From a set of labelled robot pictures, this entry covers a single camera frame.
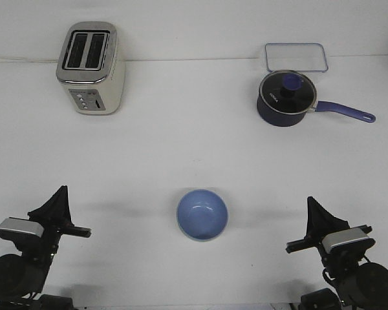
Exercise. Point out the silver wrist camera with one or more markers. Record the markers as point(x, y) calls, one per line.
point(14, 229)
point(349, 237)

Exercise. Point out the dark blue saucepan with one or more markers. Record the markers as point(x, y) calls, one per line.
point(287, 120)

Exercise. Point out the blue bowl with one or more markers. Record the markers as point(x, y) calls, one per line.
point(202, 215)

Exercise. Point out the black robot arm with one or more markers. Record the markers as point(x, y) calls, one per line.
point(23, 275)
point(362, 287)

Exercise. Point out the silver two-slot toaster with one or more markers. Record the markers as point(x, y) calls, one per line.
point(90, 68)

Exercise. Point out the glass saucepan lid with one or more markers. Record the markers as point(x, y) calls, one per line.
point(288, 92)

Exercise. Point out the clear rectangular container lid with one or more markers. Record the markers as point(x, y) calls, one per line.
point(301, 57)

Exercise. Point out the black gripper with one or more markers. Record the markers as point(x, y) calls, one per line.
point(56, 222)
point(321, 223)

